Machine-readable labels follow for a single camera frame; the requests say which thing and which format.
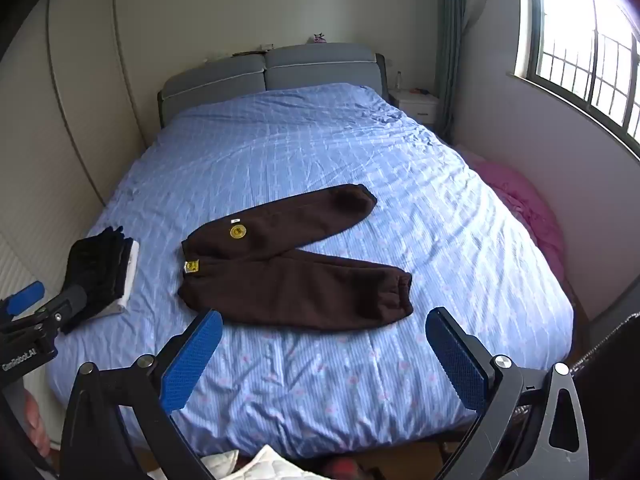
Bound stack of dark folded clothes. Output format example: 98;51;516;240
59;226;137;333

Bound green curtain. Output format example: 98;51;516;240
435;0;473;141

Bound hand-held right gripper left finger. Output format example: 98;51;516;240
60;309;224;480

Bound white nightstand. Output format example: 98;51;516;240
389;89;442;128

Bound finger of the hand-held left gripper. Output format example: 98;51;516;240
4;281;46;318
34;284;90;335

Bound white quilted cloth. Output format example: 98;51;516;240
147;444;326;480

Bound white wardrobe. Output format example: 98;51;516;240
0;0;151;411

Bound barred window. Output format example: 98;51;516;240
515;0;640;142

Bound pink blanket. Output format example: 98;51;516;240
455;147;568;281

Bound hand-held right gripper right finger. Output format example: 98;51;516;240
425;306;591;480

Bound grey padded headboard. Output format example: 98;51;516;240
157;42;390;121

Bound brown pants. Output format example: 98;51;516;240
177;183;415;332

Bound dark cloth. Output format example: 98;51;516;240
570;310;640;480

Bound person's left hand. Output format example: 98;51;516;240
22;391;52;457

